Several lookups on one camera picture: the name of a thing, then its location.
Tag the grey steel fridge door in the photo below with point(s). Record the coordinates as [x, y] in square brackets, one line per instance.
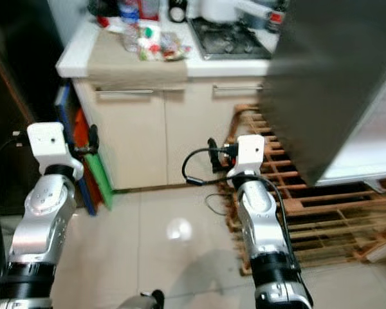
[321, 84]

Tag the white fridge body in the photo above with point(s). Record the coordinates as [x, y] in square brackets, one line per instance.
[367, 141]

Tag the orange board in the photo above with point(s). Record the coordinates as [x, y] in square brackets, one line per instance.
[82, 132]

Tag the blue board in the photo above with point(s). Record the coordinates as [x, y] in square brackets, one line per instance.
[65, 109]

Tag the green board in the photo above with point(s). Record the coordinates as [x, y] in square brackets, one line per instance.
[100, 183]

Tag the beige kitchen base cabinet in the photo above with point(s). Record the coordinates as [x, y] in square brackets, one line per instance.
[154, 135]

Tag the beige cloth mat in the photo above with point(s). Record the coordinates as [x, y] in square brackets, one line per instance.
[122, 64]

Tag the dark brown wooden door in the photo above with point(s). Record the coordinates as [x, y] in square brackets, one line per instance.
[13, 96]

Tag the colourful snack packets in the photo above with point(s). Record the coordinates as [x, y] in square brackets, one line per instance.
[162, 45]

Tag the clear plastic water bottle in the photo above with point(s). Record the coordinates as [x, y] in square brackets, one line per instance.
[129, 27]

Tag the small red container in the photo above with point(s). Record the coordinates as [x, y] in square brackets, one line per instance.
[103, 21]

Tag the steel gas stove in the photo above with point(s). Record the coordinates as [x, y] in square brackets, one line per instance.
[228, 38]

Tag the wooden slatted rack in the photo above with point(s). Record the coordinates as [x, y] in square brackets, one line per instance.
[328, 219]

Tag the white pot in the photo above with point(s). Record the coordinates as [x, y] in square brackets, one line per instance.
[219, 9]

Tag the small black white speaker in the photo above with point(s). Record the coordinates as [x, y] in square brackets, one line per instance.
[177, 10]

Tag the dark bottle with red label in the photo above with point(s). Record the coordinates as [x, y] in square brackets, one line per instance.
[276, 18]

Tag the grey robot foot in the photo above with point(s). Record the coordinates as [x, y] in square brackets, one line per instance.
[141, 300]

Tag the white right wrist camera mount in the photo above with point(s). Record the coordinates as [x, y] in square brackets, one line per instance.
[249, 153]

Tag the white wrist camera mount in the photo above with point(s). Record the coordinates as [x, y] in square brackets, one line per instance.
[48, 145]
[249, 153]

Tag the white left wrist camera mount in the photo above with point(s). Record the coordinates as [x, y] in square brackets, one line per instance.
[48, 145]

